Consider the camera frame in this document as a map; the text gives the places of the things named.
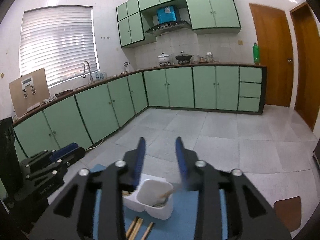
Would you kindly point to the green plastic bottle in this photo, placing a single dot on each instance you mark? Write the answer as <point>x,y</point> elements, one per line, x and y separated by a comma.
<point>256,54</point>

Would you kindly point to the window blind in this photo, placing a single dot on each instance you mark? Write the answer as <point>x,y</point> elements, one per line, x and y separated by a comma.
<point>58,39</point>

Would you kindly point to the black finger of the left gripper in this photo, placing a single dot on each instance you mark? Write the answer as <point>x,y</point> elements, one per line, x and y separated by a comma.
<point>73,156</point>

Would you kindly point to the wooden spoon in holder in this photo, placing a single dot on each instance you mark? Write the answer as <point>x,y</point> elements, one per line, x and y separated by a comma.
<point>166,194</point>

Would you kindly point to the range hood blue film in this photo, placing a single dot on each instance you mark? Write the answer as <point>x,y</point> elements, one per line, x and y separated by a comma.
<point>166,19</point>

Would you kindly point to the wooden door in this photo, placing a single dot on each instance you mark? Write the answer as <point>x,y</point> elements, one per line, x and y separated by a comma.
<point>276,52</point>
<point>307,39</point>

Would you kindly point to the black wok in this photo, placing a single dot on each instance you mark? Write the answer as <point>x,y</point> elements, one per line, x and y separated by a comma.
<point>183,58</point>

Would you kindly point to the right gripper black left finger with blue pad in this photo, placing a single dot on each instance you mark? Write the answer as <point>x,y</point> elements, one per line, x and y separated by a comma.
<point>91,204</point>

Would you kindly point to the white twin utensil holder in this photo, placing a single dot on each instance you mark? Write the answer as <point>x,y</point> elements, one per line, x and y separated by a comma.
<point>147,195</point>

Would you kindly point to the green lower kitchen cabinets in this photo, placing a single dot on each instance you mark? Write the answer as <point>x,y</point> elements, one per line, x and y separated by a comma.
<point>89,114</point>

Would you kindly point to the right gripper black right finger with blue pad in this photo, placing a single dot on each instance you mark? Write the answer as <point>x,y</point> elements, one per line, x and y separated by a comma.
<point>229,205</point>

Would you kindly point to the wooden chopstick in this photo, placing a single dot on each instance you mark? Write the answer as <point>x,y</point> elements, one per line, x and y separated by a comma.
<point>148,230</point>
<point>131,227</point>
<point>136,229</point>

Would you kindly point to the blue table mat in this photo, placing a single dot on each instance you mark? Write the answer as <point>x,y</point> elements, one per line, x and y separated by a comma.
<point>182,221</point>

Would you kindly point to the brown wooden stool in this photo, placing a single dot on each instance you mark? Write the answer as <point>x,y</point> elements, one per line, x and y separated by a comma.
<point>290,212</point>

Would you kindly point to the cardboard box with printing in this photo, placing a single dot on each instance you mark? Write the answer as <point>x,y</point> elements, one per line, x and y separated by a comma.
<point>29,91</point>

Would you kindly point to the chrome sink faucet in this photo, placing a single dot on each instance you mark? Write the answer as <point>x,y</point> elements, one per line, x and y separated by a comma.
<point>87,70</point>

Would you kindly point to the green kitchen cabinets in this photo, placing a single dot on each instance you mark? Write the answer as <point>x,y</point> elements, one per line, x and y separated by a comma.
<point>89,114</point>
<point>207,16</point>

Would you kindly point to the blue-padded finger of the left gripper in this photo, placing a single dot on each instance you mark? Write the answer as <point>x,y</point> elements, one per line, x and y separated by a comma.
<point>63,152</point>

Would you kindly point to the green upper kitchen cabinets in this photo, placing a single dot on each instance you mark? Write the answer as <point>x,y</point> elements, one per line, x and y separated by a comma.
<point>207,16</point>

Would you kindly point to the white cooking pot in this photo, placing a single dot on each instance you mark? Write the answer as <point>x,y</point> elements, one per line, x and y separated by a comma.
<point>164,59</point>

